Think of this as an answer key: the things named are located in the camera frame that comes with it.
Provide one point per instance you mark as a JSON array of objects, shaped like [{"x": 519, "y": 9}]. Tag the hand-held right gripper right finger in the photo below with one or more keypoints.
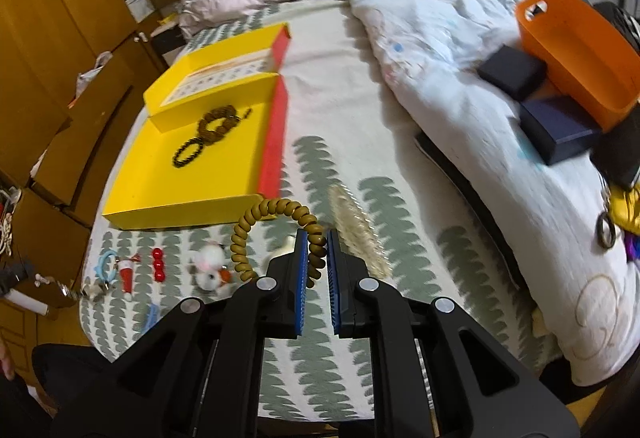
[{"x": 334, "y": 283}]

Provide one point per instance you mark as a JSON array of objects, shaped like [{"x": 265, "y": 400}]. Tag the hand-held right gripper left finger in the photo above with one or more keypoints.
[{"x": 300, "y": 283}]

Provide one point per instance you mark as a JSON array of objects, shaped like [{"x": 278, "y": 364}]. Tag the clear plastic hair comb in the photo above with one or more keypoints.
[{"x": 357, "y": 228}]

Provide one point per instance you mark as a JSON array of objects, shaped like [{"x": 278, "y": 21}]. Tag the white plush hair ornament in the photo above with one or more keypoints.
[{"x": 210, "y": 263}]

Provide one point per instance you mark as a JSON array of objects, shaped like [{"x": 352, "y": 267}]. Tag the red white hair clip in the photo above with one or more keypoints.
[{"x": 129, "y": 275}]

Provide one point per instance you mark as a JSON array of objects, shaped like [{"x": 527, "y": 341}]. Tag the blue hair clip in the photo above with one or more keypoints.
[{"x": 152, "y": 318}]

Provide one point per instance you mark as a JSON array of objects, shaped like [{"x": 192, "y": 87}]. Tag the red bead hair clip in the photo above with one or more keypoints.
[{"x": 159, "y": 265}]

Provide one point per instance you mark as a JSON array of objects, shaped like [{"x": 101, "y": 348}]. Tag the yellow cardboard box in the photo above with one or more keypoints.
[{"x": 150, "y": 188}]

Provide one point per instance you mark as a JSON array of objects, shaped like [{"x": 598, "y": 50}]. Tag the person's left hand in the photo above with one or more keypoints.
[{"x": 5, "y": 360}]

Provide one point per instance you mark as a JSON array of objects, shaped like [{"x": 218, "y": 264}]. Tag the person's dark trousers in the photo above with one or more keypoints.
[{"x": 30, "y": 398}]

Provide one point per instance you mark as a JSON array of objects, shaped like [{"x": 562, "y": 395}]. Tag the leaf patterned bed sheet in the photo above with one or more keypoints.
[{"x": 340, "y": 118}]

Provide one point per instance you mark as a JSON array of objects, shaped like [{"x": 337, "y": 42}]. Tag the yellow wooden drawer chest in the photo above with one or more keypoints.
[{"x": 100, "y": 133}]

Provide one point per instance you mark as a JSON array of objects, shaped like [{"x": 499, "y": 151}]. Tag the white plastic bag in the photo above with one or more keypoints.
[{"x": 92, "y": 76}]

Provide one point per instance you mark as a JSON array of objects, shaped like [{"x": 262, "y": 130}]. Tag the yellow wooden wardrobe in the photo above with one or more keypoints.
[{"x": 40, "y": 43}]

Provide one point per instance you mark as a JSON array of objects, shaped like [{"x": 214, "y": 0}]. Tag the light blue printed quilt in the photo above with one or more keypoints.
[{"x": 450, "y": 43}]

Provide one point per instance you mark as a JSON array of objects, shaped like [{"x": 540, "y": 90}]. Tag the navy flat box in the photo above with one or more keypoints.
[{"x": 560, "y": 133}]

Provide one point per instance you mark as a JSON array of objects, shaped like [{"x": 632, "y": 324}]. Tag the black flat box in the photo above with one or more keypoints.
[{"x": 510, "y": 71}]

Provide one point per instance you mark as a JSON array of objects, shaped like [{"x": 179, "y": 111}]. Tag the purple item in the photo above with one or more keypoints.
[{"x": 632, "y": 247}]

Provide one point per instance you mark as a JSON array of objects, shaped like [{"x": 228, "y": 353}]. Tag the yellow cloth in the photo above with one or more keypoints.
[{"x": 627, "y": 210}]

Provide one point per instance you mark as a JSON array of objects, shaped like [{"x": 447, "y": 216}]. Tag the white labelled box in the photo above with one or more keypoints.
[{"x": 140, "y": 6}]

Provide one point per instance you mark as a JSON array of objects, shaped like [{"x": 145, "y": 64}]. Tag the black pouch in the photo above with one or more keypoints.
[{"x": 620, "y": 153}]

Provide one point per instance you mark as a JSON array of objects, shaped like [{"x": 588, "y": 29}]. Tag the orange plastic basket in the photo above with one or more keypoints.
[{"x": 575, "y": 48}]

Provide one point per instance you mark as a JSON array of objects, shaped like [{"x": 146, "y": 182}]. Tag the black white striped item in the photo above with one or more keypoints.
[{"x": 622, "y": 23}]

